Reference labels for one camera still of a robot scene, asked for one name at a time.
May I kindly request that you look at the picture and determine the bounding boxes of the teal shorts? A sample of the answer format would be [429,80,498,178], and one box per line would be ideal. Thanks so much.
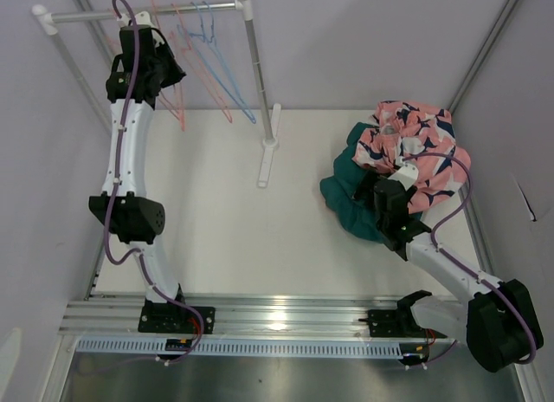
[319,120,429,243]

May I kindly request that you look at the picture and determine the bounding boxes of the blue wire hanger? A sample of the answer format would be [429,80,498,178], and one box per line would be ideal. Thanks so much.
[177,1,257,124]
[201,1,257,124]

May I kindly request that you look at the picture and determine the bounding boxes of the pink patterned shorts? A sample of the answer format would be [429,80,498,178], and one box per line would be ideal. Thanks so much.
[347,100,471,214]

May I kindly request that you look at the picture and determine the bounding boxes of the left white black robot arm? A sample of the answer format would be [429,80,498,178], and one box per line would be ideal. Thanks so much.
[88,25,213,334]

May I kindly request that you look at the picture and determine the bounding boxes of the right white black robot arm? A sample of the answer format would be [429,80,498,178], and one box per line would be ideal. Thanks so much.
[353,166,544,373]

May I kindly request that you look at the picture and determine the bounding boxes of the metal clothes rack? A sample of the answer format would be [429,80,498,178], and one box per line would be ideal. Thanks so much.
[31,0,281,189]

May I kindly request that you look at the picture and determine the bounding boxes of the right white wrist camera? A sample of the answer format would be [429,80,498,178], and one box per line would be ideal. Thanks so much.
[388,157,419,191]

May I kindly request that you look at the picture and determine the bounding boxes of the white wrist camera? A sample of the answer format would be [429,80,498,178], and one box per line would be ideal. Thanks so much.
[388,157,419,191]
[116,11,159,29]

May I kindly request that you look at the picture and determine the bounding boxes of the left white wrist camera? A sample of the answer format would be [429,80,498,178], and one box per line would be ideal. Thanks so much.
[116,11,159,29]

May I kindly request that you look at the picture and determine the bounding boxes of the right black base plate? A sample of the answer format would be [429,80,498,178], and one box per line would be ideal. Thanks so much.
[358,309,432,339]

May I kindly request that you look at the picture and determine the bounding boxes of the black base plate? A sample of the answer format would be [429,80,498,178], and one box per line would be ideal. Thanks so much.
[358,309,432,339]
[138,301,216,334]

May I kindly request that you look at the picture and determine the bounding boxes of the aluminium mounting rail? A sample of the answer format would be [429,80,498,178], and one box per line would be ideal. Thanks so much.
[58,294,531,345]

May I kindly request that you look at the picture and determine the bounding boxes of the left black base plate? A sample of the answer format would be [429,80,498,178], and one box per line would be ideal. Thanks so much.
[138,301,216,334]

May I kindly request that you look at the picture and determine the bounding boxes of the white slotted cable duct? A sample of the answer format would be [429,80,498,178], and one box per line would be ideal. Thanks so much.
[75,336,403,360]

